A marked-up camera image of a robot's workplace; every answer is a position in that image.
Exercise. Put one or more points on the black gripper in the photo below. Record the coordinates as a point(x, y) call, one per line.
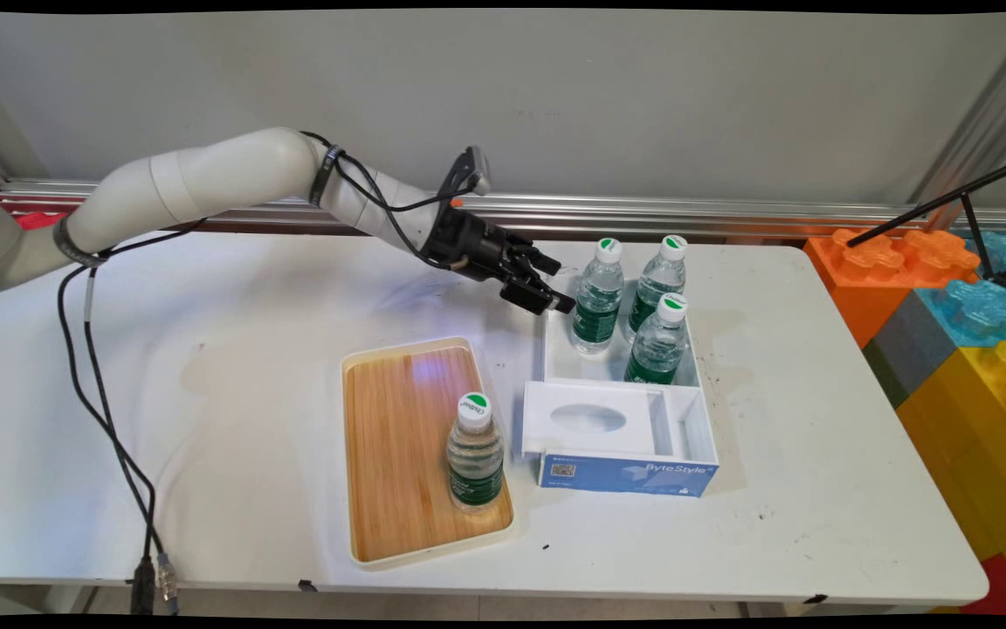
point(472, 245)

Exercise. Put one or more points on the water bottle with green label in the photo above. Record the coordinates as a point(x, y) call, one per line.
point(597, 306)
point(656, 349)
point(656, 288)
point(477, 463)

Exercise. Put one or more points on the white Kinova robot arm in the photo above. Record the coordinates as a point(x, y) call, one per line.
point(206, 175)

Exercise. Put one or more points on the white box with blue side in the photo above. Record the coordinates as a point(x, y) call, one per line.
point(621, 476)

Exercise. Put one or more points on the wooden tray with cream rim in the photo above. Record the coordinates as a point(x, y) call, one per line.
point(394, 454)

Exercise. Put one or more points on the orange giant building block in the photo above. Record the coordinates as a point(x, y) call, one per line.
point(870, 279)

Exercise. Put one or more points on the grey giant building block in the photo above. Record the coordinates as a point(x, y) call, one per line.
point(909, 349)

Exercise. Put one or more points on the black tripod stand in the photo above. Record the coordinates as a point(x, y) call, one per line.
point(974, 223)

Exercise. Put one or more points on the cyan giant building block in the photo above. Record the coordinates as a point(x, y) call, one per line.
point(979, 310)

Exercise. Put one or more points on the yellow giant building block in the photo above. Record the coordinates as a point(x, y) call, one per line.
point(974, 437)

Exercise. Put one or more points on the red giant building block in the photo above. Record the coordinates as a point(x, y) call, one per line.
point(1005, 590)

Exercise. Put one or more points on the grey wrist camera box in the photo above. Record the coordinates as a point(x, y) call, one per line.
point(471, 168)

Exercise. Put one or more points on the aluminium frame rail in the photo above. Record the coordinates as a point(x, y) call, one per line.
point(730, 214)

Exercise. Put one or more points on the aluminium frame post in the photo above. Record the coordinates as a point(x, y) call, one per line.
point(979, 114)

